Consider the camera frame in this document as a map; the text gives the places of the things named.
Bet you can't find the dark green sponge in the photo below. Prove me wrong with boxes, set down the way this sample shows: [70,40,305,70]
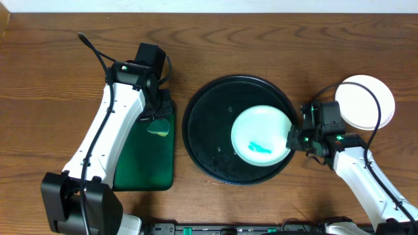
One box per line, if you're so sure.
[147,119,170,137]

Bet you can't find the mint plate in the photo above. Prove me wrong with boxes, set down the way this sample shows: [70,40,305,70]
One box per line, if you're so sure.
[342,116,392,131]
[231,105,292,167]

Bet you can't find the white plate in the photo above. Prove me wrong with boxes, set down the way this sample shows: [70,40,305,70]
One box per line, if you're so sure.
[334,74,395,118]

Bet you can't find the round black tray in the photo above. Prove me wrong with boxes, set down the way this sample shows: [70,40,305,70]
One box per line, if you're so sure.
[182,74,298,185]

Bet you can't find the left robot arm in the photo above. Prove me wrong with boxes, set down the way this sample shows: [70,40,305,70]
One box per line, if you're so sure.
[41,59,175,234]

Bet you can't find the green rectangular water tray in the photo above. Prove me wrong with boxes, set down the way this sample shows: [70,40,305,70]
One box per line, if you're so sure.
[113,109,176,191]

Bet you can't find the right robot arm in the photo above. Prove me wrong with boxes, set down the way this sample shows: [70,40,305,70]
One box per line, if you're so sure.
[286,125,417,234]

